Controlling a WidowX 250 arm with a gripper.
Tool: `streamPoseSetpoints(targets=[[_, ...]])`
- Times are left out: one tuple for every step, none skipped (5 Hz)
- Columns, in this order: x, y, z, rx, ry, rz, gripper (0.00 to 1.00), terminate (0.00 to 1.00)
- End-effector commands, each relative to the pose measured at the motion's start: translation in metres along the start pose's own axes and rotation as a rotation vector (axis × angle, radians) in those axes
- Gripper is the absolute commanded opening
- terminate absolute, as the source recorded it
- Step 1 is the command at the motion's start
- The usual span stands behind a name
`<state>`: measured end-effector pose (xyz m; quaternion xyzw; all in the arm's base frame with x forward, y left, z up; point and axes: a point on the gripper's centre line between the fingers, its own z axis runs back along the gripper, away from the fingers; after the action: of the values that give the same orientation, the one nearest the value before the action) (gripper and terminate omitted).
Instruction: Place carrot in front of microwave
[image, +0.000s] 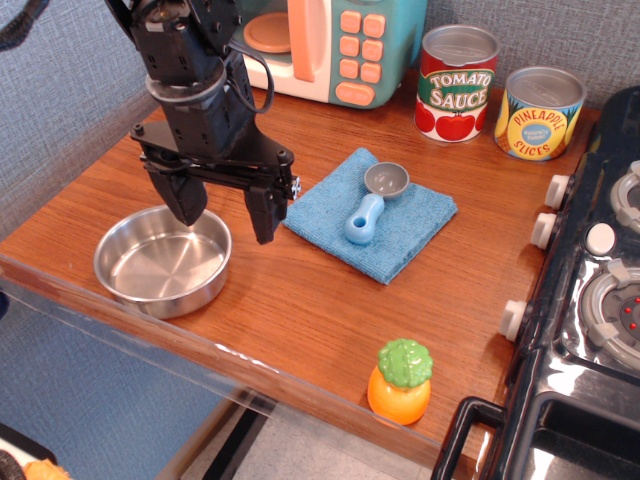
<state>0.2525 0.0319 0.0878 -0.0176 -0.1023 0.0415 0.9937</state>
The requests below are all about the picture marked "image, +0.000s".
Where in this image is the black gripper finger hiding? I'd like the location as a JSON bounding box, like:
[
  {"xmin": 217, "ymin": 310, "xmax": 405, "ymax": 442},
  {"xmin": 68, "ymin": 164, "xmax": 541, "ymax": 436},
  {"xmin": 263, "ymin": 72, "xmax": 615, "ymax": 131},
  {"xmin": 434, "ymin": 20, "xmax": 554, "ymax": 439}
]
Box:
[
  {"xmin": 244, "ymin": 186, "xmax": 288, "ymax": 244},
  {"xmin": 148, "ymin": 168, "xmax": 208, "ymax": 226}
]

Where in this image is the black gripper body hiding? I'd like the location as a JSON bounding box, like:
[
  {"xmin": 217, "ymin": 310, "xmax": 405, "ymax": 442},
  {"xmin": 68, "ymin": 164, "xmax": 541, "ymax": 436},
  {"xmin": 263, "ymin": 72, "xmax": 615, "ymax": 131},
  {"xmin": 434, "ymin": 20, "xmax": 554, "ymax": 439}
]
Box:
[{"xmin": 131, "ymin": 74, "xmax": 300, "ymax": 201}]

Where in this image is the blue folded cloth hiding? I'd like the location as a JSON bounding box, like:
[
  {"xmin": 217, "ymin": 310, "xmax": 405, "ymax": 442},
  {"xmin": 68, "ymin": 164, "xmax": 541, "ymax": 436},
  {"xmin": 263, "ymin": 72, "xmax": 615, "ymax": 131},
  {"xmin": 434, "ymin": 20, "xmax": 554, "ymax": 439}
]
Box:
[{"xmin": 284, "ymin": 148, "xmax": 458, "ymax": 285}]

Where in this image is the clear acrylic table guard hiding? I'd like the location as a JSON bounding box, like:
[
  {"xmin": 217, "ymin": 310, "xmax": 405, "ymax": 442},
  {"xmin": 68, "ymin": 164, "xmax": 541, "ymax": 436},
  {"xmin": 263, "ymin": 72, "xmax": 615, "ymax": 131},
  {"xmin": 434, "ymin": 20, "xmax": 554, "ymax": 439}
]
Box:
[{"xmin": 1, "ymin": 257, "xmax": 439, "ymax": 479}]

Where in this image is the black toy stove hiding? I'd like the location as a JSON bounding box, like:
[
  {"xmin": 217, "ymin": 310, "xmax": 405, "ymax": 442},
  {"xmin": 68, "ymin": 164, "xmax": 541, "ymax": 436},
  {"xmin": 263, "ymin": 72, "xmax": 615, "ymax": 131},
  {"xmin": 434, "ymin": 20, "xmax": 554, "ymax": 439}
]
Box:
[{"xmin": 432, "ymin": 87, "xmax": 639, "ymax": 479}]

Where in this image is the orange toy carrot green top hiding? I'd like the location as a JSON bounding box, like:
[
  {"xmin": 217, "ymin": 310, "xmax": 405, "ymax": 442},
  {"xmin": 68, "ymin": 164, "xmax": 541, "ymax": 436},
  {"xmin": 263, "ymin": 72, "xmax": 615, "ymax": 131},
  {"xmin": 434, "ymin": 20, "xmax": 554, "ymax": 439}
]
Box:
[{"xmin": 367, "ymin": 338, "xmax": 434, "ymax": 425}]

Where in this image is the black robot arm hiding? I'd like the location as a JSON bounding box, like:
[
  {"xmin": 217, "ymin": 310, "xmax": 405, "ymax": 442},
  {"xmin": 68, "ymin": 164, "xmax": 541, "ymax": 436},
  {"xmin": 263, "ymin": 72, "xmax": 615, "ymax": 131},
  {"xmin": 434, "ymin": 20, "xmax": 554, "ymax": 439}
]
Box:
[{"xmin": 107, "ymin": 1, "xmax": 300, "ymax": 244}]

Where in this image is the blue grey measuring scoop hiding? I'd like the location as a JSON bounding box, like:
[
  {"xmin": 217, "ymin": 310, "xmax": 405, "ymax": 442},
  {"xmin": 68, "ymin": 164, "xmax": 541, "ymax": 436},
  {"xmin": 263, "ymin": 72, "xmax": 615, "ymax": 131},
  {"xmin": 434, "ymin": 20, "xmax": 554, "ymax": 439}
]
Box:
[{"xmin": 344, "ymin": 162, "xmax": 410, "ymax": 245}]

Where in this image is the teal toy microwave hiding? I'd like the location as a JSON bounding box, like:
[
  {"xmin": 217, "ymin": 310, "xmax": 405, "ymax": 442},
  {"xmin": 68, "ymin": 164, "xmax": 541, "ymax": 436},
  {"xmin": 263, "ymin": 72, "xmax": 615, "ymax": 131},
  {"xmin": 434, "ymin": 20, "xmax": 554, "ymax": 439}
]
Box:
[{"xmin": 234, "ymin": 0, "xmax": 427, "ymax": 109}]

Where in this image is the pineapple slices can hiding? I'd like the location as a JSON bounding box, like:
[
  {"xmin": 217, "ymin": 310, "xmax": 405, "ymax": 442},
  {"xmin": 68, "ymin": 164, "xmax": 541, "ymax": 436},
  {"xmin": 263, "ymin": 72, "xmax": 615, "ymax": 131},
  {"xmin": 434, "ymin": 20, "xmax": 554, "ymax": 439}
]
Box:
[{"xmin": 494, "ymin": 66, "xmax": 587, "ymax": 161}]

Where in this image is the white stove knob near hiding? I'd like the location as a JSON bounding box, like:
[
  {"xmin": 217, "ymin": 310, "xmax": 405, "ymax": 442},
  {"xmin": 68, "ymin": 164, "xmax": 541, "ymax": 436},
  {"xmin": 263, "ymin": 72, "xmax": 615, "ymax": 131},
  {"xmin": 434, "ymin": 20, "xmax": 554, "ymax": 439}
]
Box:
[{"xmin": 498, "ymin": 300, "xmax": 528, "ymax": 342}]

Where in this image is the white stove knob far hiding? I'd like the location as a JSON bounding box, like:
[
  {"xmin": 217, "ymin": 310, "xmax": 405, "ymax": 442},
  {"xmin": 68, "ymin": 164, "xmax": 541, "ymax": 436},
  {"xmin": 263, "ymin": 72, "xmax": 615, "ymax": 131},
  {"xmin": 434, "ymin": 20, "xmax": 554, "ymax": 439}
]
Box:
[{"xmin": 544, "ymin": 175, "xmax": 571, "ymax": 210}]

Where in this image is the white stove knob middle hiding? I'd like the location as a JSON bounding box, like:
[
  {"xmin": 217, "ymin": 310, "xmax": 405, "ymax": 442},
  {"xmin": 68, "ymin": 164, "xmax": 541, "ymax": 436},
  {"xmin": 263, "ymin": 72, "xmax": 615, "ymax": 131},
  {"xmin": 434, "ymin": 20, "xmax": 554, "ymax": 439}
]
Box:
[{"xmin": 530, "ymin": 213, "xmax": 557, "ymax": 250}]

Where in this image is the white stove knob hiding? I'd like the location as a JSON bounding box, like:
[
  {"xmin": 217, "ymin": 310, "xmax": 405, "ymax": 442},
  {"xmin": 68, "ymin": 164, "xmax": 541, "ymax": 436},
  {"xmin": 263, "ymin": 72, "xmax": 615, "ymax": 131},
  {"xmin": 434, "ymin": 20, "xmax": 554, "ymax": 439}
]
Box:
[
  {"xmin": 498, "ymin": 300, "xmax": 528, "ymax": 342},
  {"xmin": 530, "ymin": 213, "xmax": 557, "ymax": 250},
  {"xmin": 544, "ymin": 175, "xmax": 571, "ymax": 210}
]

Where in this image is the stainless steel pan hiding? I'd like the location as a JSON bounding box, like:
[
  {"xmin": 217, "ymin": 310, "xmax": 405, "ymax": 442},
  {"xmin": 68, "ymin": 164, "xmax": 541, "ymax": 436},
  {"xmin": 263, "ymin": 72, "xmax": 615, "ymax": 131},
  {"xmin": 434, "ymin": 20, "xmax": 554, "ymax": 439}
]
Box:
[{"xmin": 93, "ymin": 206, "xmax": 233, "ymax": 319}]

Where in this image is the tomato sauce can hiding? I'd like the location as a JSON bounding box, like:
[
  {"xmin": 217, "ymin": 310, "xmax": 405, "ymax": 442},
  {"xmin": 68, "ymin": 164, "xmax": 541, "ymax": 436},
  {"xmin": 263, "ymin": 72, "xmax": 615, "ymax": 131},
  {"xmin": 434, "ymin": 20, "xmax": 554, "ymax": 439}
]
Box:
[{"xmin": 414, "ymin": 24, "xmax": 501, "ymax": 143}]

